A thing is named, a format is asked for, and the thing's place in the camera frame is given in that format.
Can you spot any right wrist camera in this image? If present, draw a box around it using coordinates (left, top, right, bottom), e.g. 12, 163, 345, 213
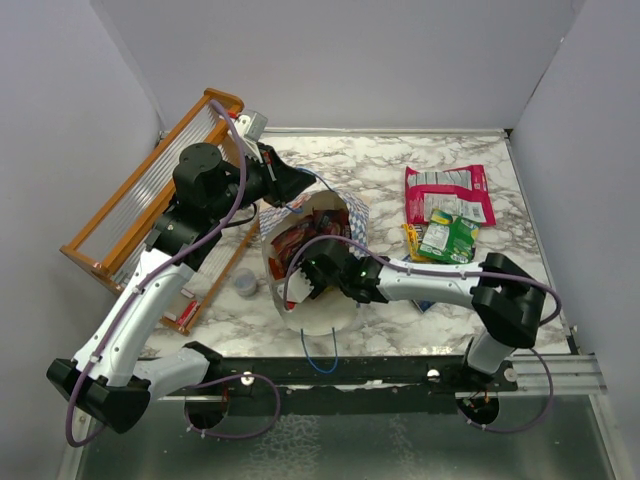
279, 269, 313, 311

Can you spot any orange snack pack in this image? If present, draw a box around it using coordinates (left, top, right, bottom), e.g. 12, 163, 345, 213
269, 219, 317, 280

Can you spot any green snack pack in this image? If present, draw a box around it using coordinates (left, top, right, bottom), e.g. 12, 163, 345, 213
418, 209, 480, 264

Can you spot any orange wooden rack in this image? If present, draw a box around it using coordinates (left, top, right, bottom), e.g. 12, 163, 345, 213
60, 88, 258, 336

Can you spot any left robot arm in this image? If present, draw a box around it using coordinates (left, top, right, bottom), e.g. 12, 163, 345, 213
46, 143, 316, 433

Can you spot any yellow M&M candy pack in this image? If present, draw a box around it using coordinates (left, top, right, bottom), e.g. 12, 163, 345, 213
402, 223, 427, 263

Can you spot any blue checkered paper bag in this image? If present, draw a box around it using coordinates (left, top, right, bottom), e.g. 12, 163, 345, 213
259, 182, 370, 339

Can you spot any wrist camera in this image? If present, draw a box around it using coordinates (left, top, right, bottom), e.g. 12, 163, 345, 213
279, 269, 313, 311
233, 111, 268, 159

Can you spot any purple berries snack pack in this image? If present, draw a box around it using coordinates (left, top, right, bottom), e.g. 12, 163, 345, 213
302, 209, 351, 240

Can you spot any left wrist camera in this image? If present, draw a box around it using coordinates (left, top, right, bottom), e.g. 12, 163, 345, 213
233, 111, 268, 159

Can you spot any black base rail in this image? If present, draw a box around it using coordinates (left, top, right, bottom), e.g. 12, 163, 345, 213
169, 355, 517, 416

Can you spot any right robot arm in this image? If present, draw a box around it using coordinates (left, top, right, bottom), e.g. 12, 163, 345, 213
300, 239, 546, 391

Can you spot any small clear plastic cup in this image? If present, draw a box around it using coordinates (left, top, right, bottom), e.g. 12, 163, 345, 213
232, 268, 257, 297

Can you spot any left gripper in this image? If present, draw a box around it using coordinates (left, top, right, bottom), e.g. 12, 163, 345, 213
207, 142, 316, 221

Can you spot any red white small box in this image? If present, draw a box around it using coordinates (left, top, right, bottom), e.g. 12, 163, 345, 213
176, 300, 199, 327

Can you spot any pink snack bag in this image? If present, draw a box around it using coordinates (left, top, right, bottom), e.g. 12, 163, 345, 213
404, 165, 496, 227

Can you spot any blue Kettle chips bag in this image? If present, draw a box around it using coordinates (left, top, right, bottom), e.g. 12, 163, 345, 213
403, 255, 435, 314

